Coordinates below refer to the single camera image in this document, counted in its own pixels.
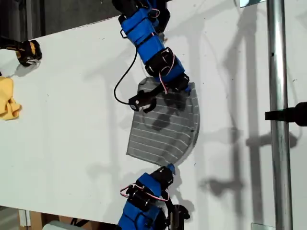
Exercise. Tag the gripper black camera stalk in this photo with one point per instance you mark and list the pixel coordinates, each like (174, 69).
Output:
(158, 89)

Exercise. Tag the yellow cloth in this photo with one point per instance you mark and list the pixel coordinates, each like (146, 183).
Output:
(6, 100)

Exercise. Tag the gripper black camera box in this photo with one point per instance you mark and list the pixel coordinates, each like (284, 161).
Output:
(178, 213)
(141, 101)

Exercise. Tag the steel post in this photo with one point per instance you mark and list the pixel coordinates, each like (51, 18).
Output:
(278, 72)

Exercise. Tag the grey striped towel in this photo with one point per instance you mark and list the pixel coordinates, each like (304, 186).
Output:
(148, 143)

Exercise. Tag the white plastic container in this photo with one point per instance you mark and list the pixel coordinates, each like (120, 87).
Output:
(57, 226)

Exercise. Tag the black clamp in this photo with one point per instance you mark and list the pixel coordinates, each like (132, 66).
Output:
(287, 113)

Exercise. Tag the brown cardboard box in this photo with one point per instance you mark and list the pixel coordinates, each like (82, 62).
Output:
(36, 220)

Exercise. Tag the white table leg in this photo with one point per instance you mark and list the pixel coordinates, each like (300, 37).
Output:
(24, 218)

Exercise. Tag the black yellow power drill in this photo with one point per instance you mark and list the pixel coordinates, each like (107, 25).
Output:
(26, 50)

